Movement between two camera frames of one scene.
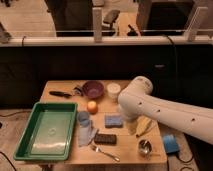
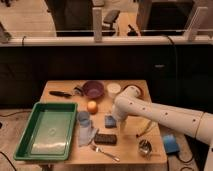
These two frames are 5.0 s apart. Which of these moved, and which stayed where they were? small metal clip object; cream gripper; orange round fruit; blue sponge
Moved: cream gripper
Stayed: orange round fruit; blue sponge; small metal clip object
